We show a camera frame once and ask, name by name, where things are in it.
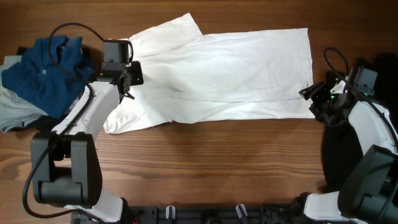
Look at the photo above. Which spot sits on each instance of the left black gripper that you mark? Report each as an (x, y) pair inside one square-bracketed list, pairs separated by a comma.
[(137, 68)]

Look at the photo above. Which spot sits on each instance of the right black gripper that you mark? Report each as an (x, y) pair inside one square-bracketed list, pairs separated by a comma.
[(317, 93)]

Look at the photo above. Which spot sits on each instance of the white t-shirt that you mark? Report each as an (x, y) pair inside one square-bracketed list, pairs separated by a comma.
[(190, 77)]

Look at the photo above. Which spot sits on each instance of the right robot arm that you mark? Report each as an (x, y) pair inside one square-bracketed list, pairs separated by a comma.
[(369, 194)]

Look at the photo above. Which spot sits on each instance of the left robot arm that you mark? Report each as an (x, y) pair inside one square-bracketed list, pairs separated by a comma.
[(65, 167)]

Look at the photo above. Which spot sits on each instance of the black garment right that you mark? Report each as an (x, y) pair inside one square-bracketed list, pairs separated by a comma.
[(341, 150)]

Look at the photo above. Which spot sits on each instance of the blue polo shirt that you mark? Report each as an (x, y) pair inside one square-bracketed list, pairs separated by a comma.
[(66, 52)]

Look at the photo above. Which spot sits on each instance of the light blue jeans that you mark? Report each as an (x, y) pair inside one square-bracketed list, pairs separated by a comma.
[(15, 112)]

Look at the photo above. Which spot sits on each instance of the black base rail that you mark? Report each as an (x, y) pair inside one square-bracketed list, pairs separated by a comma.
[(239, 214)]

